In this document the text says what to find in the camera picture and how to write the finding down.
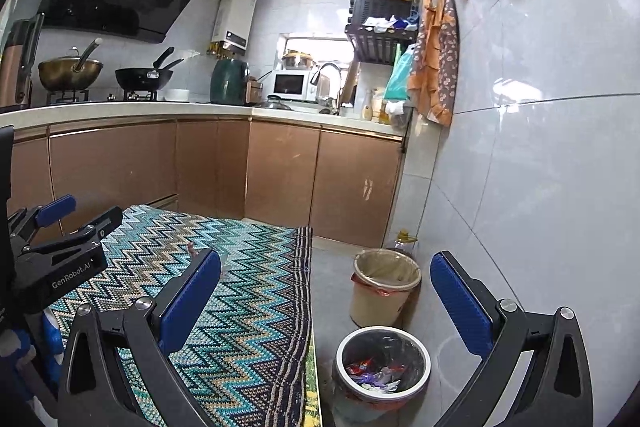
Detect person's left hand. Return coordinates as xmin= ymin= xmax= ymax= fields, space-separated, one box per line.
xmin=0 ymin=307 xmax=66 ymax=404

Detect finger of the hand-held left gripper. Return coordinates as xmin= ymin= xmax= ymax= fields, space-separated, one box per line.
xmin=20 ymin=206 xmax=124 ymax=259
xmin=7 ymin=195 xmax=77 ymax=254

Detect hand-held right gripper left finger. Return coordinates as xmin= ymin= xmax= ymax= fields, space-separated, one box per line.
xmin=57 ymin=248 xmax=223 ymax=427

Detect brass wok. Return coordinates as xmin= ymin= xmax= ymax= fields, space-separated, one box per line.
xmin=38 ymin=38 xmax=105 ymax=92

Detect steel trash can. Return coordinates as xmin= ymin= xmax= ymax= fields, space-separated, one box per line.
xmin=332 ymin=327 xmax=432 ymax=424

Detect zigzag knitted cloth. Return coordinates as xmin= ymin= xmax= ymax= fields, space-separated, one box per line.
xmin=40 ymin=204 xmax=314 ymax=427

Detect steel faucet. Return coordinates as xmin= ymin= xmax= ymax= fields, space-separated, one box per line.
xmin=310 ymin=63 xmax=347 ymax=116

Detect gas stove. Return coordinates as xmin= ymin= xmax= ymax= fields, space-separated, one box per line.
xmin=45 ymin=88 xmax=162 ymax=104

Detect floral orange apron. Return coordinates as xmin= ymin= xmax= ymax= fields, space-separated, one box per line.
xmin=407 ymin=0 xmax=459 ymax=126

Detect glass pot lid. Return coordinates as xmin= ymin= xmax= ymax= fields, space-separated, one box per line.
xmin=254 ymin=95 xmax=294 ymax=110

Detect black wall rack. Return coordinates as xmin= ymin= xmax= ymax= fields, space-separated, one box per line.
xmin=345 ymin=0 xmax=421 ymax=66

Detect brown kitchen cabinets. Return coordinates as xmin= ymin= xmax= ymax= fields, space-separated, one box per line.
xmin=0 ymin=117 xmax=407 ymax=249

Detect white microwave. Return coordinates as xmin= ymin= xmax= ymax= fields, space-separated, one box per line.
xmin=272 ymin=72 xmax=322 ymax=102

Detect brown tall kitchen appliance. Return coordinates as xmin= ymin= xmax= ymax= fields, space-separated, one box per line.
xmin=0 ymin=13 xmax=45 ymax=108

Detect beige bin with liner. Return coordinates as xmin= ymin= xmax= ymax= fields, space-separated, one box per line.
xmin=350 ymin=248 xmax=422 ymax=329

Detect white water heater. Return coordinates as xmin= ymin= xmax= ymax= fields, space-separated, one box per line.
xmin=212 ymin=0 xmax=257 ymax=56

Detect yellow oil bottle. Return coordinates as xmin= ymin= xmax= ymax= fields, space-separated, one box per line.
xmin=385 ymin=229 xmax=419 ymax=259

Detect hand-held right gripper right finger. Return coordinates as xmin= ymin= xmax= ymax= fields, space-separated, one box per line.
xmin=430 ymin=251 xmax=594 ymax=427

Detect green plastic bag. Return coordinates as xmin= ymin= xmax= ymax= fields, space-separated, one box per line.
xmin=383 ymin=44 xmax=419 ymax=103

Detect black frying pan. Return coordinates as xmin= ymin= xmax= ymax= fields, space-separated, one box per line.
xmin=115 ymin=48 xmax=185 ymax=93

